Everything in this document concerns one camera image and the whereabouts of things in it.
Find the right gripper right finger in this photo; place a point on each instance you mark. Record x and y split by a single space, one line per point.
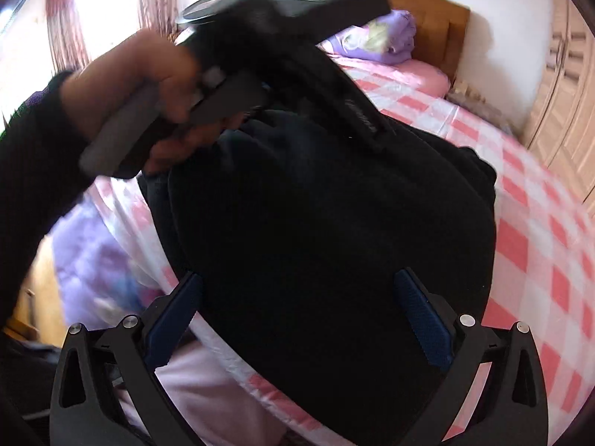
513 407

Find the floral covered nightstand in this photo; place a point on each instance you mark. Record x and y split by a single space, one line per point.
465 96

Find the pink patterned curtain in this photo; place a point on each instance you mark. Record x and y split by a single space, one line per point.
65 37

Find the purple floral folded quilt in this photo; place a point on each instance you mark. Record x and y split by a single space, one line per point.
388 40

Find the black sweatpants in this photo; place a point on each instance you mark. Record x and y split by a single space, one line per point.
297 233

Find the black sleeved left forearm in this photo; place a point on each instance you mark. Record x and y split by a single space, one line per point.
40 182

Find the light wood wardrobe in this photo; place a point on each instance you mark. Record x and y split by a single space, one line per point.
560 129

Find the wooden headboard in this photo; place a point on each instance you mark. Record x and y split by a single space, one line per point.
440 32

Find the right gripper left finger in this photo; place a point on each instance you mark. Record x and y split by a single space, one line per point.
105 388

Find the pink checkered bed sheet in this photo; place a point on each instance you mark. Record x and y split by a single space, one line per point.
108 261

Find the person's left hand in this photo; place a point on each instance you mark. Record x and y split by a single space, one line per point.
146 60

